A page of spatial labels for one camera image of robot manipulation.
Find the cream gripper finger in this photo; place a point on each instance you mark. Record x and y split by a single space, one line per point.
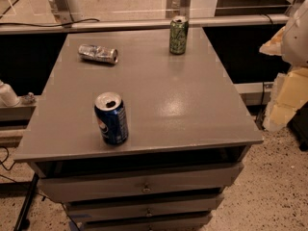
289 94
273 46

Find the silver redbull can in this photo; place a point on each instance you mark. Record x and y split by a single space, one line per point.
98 54

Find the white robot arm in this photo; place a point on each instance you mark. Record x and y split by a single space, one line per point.
294 46

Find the green soda can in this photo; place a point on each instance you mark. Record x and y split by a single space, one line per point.
178 34

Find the blue pepsi can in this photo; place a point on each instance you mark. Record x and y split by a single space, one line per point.
111 118

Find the grey drawer cabinet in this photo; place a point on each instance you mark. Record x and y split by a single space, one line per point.
181 111

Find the bottom grey drawer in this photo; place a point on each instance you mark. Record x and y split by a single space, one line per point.
158 223

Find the grey drawer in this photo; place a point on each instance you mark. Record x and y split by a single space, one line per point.
159 180
145 208
158 223

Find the middle grey drawer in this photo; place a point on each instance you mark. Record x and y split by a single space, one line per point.
145 208

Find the top grey drawer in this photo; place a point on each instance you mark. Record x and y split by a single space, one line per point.
159 180

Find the black stand leg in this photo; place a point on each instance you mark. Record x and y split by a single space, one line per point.
22 222

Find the grey metal rail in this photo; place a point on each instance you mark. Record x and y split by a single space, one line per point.
100 26

